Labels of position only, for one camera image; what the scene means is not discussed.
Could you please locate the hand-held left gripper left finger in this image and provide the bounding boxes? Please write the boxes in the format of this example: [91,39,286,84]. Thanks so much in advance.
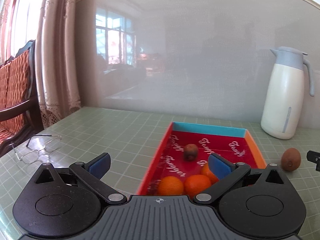
[31,152,128,205]

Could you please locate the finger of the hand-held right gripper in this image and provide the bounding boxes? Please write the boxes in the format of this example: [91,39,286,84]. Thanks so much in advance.
[307,151,320,164]

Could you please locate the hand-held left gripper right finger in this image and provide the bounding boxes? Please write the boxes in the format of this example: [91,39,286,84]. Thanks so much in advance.
[192,153,292,205]

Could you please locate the orange tangerine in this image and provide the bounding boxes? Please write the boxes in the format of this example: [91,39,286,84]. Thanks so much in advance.
[157,176,185,196]
[201,162,219,184]
[184,174,212,198]

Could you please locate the brown kiwi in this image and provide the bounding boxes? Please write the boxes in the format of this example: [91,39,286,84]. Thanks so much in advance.
[280,147,302,172]

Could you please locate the colourful cardboard box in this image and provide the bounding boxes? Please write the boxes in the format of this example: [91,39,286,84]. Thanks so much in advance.
[136,121,267,196]

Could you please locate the brown wrinkled fruit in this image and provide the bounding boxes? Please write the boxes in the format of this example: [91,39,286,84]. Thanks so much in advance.
[184,144,199,162]

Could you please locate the green grid tablecloth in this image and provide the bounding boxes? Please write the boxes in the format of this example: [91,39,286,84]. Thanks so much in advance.
[0,106,320,240]

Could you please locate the white thermos jug grey lid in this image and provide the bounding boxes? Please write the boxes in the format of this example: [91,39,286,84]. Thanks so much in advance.
[260,46,315,140]

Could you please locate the beige lace curtain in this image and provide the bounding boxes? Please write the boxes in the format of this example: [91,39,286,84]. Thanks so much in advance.
[36,0,82,130]

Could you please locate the wooden chair orange cushion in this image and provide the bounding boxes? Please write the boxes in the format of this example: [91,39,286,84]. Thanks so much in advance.
[0,39,42,158]

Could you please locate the window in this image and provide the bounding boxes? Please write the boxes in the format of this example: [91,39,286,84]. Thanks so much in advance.
[10,0,48,63]

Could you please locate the wire-rimmed eyeglasses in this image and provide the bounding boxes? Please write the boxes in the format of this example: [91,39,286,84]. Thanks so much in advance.
[11,134,62,165]

